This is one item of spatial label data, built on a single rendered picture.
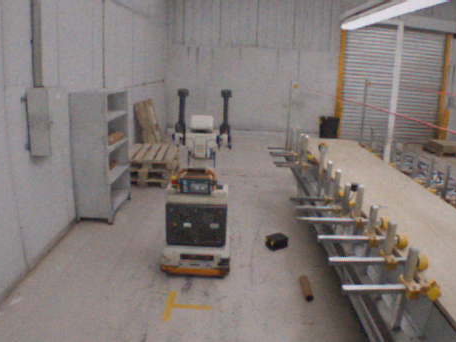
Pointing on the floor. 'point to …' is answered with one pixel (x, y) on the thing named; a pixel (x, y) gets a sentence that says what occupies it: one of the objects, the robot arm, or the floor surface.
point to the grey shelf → (99, 151)
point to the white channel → (394, 63)
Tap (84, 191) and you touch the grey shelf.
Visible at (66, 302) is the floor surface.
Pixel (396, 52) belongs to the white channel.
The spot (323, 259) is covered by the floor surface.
